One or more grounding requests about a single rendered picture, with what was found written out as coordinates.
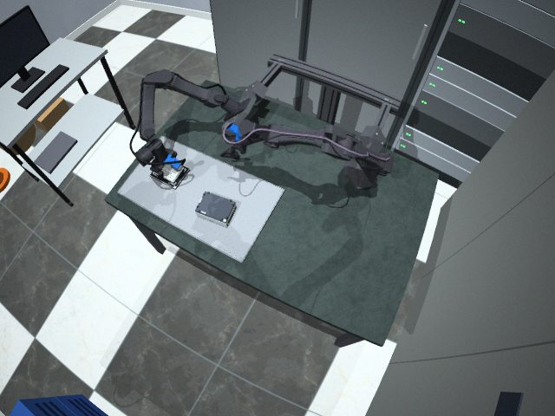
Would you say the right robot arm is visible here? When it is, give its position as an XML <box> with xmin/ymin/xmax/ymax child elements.
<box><xmin>135</xmin><ymin>69</ymin><xmax>251</xmax><ymax>162</ymax></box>

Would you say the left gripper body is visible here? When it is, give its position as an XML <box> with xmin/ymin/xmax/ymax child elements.
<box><xmin>228</xmin><ymin>124</ymin><xmax>254</xmax><ymax>158</ymax></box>

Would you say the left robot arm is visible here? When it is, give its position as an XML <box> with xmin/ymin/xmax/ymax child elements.
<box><xmin>238</xmin><ymin>120</ymin><xmax>394</xmax><ymax>183</ymax></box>

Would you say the white well plate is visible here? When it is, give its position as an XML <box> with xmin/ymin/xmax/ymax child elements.
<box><xmin>162</xmin><ymin>164</ymin><xmax>184</xmax><ymax>182</ymax></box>

